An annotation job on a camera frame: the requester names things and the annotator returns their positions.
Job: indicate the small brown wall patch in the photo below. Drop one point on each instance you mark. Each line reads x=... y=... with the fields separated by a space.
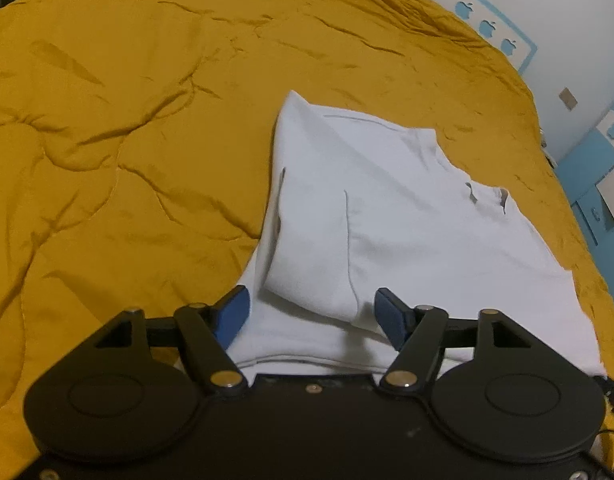
x=568 y=98

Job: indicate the blue and white wardrobe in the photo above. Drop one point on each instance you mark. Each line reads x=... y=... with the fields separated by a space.
x=592 y=195

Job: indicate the mustard yellow quilt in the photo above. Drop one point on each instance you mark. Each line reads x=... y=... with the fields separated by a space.
x=127 y=125

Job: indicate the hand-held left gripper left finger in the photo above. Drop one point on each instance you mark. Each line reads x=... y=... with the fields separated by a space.
x=234 y=312

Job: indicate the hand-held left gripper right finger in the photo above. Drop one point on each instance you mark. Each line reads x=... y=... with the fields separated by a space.
x=390 y=312

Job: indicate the white printed t-shirt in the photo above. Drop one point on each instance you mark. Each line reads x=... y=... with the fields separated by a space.
x=387 y=220

